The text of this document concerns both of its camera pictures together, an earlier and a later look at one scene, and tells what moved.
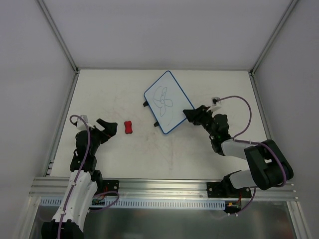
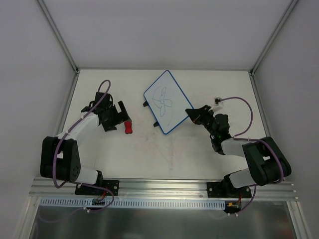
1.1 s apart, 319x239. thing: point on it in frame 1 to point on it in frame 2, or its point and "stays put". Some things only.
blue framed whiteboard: (166, 102) stays put
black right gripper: (201, 116) stays put
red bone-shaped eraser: (128, 129) stays put
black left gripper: (100, 131) to (115, 116)
